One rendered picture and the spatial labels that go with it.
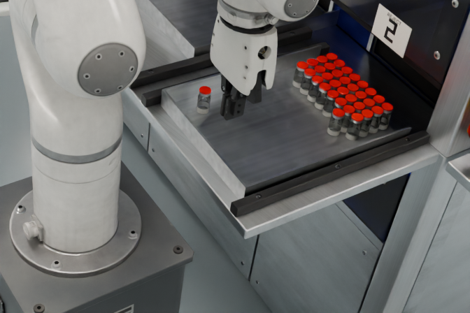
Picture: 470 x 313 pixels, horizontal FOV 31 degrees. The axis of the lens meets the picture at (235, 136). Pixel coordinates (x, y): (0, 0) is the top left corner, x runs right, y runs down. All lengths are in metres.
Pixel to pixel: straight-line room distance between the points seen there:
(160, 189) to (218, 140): 1.17
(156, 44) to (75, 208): 0.53
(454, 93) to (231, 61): 0.43
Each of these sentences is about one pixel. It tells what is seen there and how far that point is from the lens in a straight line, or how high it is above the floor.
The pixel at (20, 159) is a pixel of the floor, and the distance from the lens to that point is 2.63.
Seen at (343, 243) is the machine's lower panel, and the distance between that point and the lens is 1.79.
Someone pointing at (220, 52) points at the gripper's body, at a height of 1.12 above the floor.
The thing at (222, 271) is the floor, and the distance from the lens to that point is 2.35.
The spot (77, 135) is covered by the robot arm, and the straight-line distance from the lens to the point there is 1.06.
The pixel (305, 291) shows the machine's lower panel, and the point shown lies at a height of 0.27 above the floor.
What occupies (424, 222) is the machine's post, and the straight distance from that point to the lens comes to 1.59.
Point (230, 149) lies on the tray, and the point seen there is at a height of 0.88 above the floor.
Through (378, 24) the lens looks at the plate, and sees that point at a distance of 1.51.
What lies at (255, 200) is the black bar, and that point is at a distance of 1.27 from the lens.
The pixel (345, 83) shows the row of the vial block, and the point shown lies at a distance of 1.49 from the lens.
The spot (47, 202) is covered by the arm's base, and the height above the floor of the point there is 0.96.
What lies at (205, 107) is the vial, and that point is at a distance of 1.42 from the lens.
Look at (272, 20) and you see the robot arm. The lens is 1.09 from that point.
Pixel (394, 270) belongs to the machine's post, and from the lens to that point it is 1.69.
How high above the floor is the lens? 1.79
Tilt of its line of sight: 41 degrees down
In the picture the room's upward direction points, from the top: 10 degrees clockwise
